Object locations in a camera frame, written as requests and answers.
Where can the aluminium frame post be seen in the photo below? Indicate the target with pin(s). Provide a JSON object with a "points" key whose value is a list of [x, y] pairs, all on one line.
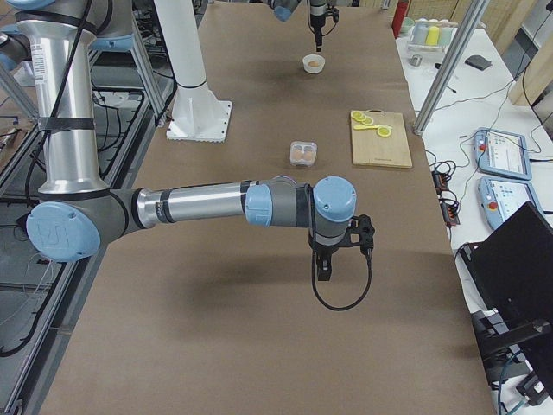
{"points": [[457, 47]]}

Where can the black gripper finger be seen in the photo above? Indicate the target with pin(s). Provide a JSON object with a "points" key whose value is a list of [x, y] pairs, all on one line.
{"points": [[323, 266], [318, 39]]}

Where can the upper teach pendant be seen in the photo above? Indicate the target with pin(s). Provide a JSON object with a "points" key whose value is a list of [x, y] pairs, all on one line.
{"points": [[502, 153]]}

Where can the lower teach pendant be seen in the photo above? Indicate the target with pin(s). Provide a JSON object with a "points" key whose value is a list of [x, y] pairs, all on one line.
{"points": [[500, 198]]}

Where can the white bowl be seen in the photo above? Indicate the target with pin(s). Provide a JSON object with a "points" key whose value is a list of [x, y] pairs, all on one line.
{"points": [[313, 57]]}

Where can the small metal cup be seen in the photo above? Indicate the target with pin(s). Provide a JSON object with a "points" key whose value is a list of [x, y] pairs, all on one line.
{"points": [[415, 60]]}

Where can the wooden cutting board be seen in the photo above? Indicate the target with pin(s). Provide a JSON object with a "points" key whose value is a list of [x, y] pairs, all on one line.
{"points": [[369, 149]]}

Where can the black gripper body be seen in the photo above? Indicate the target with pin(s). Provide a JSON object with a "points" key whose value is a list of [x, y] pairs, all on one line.
{"points": [[326, 252], [318, 20]]}

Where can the red bottle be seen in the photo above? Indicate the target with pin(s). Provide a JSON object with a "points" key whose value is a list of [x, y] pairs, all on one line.
{"points": [[399, 15]]}

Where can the dark grey pad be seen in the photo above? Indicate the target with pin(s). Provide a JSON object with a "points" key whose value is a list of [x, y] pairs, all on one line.
{"points": [[479, 62]]}

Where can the tray of coloured cups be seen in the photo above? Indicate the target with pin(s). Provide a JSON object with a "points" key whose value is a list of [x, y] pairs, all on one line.
{"points": [[431, 35]]}

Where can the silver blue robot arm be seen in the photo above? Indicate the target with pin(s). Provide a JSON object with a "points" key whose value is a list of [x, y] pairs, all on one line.
{"points": [[78, 212], [318, 13]]}

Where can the teach pendant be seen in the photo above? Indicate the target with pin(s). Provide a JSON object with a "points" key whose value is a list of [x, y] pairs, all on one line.
{"points": [[502, 153], [500, 198]]}

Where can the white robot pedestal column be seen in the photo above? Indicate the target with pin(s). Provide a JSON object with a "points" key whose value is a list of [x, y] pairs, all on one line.
{"points": [[197, 114]]}

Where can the lemon slice by knife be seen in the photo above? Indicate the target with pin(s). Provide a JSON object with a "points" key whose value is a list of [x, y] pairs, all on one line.
{"points": [[384, 130]]}

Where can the yellow plastic knife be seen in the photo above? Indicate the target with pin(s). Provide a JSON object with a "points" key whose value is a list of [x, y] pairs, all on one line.
{"points": [[361, 127]]}

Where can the black power strip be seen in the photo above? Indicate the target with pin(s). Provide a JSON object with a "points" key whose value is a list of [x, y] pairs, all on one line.
{"points": [[447, 199]]}

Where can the clear plastic egg box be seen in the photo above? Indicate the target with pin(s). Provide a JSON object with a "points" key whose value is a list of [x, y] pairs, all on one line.
{"points": [[304, 146]]}

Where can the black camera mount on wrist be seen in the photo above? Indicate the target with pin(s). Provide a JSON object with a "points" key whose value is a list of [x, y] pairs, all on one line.
{"points": [[360, 232]]}

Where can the black laptop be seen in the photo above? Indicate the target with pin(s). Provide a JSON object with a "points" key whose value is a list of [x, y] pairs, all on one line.
{"points": [[512, 271]]}

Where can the black stand beside laptop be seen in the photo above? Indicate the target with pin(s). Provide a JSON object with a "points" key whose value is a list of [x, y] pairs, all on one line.
{"points": [[504, 358]]}

